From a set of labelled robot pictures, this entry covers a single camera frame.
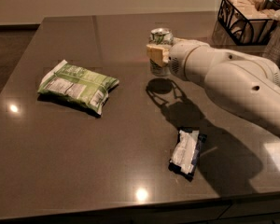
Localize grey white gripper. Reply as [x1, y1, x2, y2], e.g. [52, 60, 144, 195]
[147, 37, 210, 81]

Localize silver green 7up can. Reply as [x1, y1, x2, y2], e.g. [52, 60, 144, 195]
[147, 28, 174, 77]

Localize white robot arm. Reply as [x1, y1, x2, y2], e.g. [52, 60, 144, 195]
[147, 38, 280, 134]

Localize white napkins in basket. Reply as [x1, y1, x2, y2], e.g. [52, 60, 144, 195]
[227, 0, 273, 44]

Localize green white chip bag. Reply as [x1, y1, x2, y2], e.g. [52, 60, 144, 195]
[37, 60, 119, 116]

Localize black wire napkin basket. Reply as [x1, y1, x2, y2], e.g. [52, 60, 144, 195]
[217, 0, 280, 46]

